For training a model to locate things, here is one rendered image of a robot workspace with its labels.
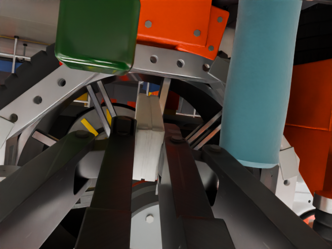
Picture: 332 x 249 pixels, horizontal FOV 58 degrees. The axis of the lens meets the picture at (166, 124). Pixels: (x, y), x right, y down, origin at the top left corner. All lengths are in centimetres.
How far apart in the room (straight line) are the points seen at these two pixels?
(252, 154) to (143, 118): 27
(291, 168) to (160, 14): 36
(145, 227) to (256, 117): 20
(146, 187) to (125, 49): 28
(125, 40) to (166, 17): 35
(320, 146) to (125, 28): 66
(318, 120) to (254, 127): 36
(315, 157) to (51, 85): 59
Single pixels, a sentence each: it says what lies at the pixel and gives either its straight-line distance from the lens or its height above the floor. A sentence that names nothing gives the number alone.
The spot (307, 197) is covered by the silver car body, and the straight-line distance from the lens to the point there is 123.
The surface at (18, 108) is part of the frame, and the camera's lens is 50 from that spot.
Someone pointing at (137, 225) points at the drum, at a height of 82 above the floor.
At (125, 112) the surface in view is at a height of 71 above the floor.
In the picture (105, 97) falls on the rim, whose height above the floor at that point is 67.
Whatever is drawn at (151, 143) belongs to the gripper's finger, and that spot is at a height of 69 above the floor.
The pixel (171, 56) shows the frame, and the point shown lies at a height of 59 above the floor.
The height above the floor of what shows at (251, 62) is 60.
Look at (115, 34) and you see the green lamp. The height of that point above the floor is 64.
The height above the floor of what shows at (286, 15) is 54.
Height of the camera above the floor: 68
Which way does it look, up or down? 3 degrees up
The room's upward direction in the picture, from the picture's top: 173 degrees counter-clockwise
